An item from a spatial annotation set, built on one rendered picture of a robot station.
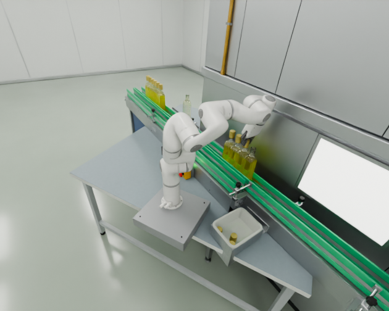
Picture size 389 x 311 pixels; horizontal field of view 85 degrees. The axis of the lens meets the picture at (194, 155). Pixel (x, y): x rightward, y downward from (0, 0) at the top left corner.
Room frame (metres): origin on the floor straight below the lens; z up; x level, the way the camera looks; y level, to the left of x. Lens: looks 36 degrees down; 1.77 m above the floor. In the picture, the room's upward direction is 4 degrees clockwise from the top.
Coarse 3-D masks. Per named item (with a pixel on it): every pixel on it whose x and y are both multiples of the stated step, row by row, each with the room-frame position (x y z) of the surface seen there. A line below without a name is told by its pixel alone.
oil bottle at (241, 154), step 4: (240, 152) 1.02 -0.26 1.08; (244, 152) 1.01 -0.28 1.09; (248, 152) 1.02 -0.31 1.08; (236, 156) 1.03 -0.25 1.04; (240, 156) 1.01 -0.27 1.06; (244, 156) 0.99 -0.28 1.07; (236, 160) 1.02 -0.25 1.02; (240, 160) 1.00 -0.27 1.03; (236, 164) 1.02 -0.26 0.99; (240, 164) 1.00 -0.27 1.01; (236, 168) 1.01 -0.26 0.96; (240, 168) 0.99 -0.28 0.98
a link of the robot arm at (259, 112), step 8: (232, 104) 0.83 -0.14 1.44; (240, 104) 0.84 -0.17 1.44; (256, 104) 0.90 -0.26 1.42; (264, 104) 0.90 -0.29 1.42; (232, 112) 0.81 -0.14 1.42; (240, 112) 0.82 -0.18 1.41; (248, 112) 0.82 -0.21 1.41; (256, 112) 0.83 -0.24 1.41; (264, 112) 0.85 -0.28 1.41; (240, 120) 0.83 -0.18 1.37; (248, 120) 0.82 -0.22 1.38; (256, 120) 0.83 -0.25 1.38; (264, 120) 0.86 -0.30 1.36
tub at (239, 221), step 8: (240, 208) 0.81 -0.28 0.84; (224, 216) 0.75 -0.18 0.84; (232, 216) 0.77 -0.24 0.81; (240, 216) 0.80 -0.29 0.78; (248, 216) 0.77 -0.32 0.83; (216, 224) 0.71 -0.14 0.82; (224, 224) 0.74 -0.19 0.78; (232, 224) 0.75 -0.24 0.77; (240, 224) 0.76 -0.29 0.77; (248, 224) 0.75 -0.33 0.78; (256, 224) 0.72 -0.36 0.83; (224, 232) 0.70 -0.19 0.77; (232, 232) 0.70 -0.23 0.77; (240, 232) 0.70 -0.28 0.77; (248, 232) 0.71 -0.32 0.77; (256, 232) 0.66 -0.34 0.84; (224, 240) 0.61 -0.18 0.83; (240, 240) 0.65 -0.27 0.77; (232, 248) 0.58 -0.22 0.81
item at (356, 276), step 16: (144, 96) 2.11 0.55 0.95; (224, 160) 1.08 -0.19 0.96; (256, 192) 0.86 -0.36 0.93; (272, 208) 0.76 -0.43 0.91; (288, 224) 0.68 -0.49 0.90; (304, 240) 0.60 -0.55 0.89; (320, 240) 0.56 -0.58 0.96; (336, 256) 0.50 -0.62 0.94; (352, 272) 0.44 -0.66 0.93; (368, 288) 0.39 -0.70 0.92; (384, 304) 0.34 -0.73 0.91
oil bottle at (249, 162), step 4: (248, 156) 0.97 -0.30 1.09; (244, 160) 0.98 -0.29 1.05; (248, 160) 0.96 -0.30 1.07; (252, 160) 0.95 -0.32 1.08; (256, 160) 0.97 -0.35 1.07; (244, 164) 0.97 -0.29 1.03; (248, 164) 0.95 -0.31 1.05; (252, 164) 0.95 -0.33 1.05; (244, 168) 0.97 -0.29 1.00; (248, 168) 0.95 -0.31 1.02; (252, 168) 0.96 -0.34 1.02; (244, 172) 0.96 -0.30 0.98; (248, 172) 0.94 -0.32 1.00; (252, 172) 0.96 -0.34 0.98; (248, 176) 0.95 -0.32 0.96; (252, 176) 0.97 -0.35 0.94
